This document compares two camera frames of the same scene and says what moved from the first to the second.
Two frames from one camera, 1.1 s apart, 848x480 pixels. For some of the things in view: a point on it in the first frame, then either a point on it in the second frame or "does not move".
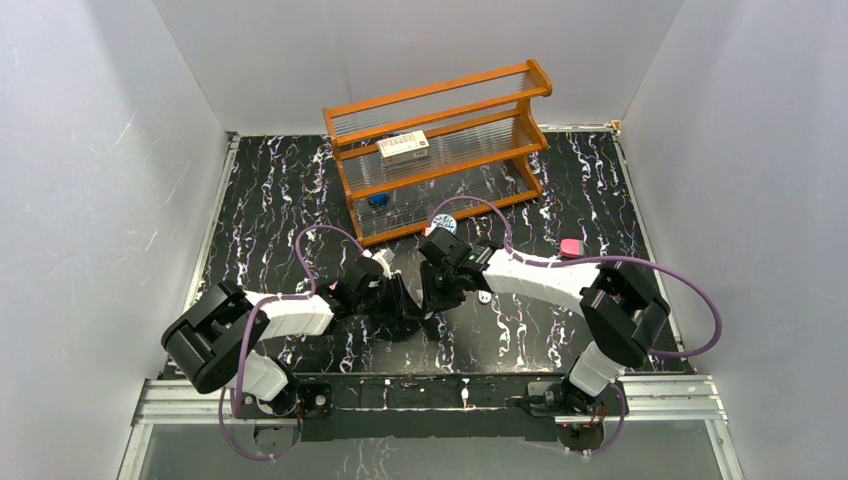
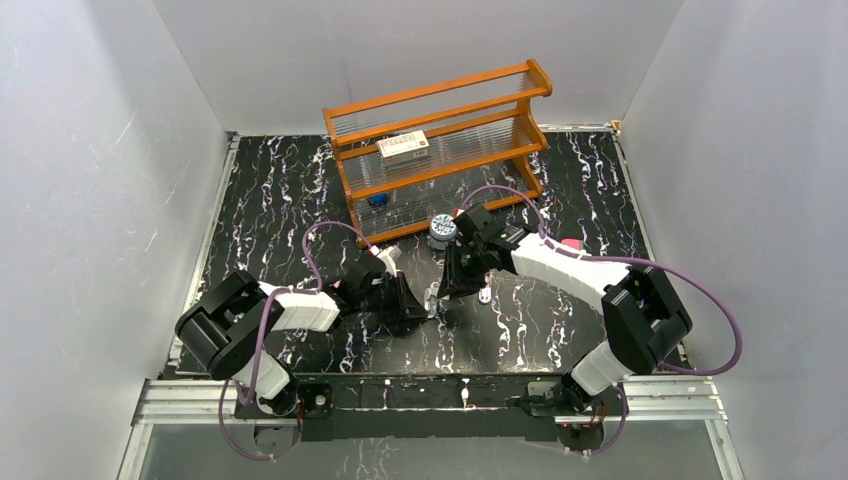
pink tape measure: (571, 248) does not move
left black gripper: (391, 294) does not move
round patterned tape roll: (444, 221) does not move
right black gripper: (431, 300) -> (454, 281)
